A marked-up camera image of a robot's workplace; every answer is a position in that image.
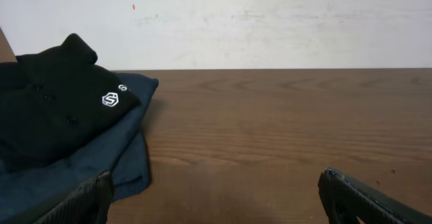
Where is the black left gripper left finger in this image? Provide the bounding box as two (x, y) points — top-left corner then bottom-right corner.
(34, 171), (114, 224)

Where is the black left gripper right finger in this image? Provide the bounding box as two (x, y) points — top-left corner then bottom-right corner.
(318, 167), (431, 224)

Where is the folded navy blue shirt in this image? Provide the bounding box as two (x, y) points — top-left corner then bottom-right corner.
(1, 73), (159, 223)

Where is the folded black polo shirt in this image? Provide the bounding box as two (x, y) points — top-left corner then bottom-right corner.
(1, 34), (140, 172)

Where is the brown cardboard box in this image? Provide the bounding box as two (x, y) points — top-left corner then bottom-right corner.
(0, 28), (17, 63)

